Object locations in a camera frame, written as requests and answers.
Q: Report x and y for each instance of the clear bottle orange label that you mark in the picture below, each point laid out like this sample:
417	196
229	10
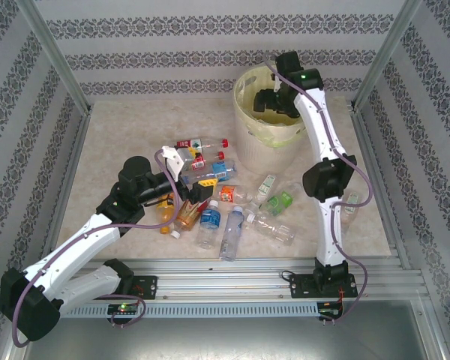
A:
228	193

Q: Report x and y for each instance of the red gold tea bottle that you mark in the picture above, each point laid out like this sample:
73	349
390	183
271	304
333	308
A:
189	218

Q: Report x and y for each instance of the clear bottle green label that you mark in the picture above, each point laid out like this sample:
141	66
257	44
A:
279	202

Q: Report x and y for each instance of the green white label bottle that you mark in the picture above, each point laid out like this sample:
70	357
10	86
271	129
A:
351	198
267	185

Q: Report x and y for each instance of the clear bottle blue label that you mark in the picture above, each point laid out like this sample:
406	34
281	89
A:
220	170

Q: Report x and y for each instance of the long red label bottle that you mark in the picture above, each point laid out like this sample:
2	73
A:
189	144

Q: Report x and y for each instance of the circuit board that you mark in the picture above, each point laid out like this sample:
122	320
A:
123	308
330	313

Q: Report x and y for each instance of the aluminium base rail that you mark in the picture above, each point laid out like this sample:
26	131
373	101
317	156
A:
225	279

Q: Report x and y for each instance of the crushed clear bottle white cap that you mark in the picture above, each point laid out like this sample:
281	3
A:
273	230

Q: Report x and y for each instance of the orange juice bottle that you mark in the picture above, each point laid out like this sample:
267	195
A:
165	214

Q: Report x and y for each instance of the left circuit board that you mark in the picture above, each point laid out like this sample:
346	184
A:
123	308

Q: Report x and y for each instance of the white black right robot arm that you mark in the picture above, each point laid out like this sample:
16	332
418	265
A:
309	116

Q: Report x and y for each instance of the aluminium frame post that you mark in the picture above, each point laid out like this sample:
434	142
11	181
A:
388	52
56	56

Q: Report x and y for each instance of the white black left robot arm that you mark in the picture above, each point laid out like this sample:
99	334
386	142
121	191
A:
78	242

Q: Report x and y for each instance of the short red label bottle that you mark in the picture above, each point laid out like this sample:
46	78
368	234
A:
198	163

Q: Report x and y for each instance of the blue label bottle white cap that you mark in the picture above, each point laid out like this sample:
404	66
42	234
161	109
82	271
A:
210	219

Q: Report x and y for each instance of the cream plastic bin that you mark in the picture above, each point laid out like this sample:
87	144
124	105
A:
262	153

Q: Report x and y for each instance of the pale yellow bin liner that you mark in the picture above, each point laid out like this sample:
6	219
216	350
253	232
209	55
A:
270	137

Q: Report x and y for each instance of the right circuit board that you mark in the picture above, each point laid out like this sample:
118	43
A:
330	313

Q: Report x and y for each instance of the clear pale blue bottle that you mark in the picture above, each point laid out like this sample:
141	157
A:
230	232

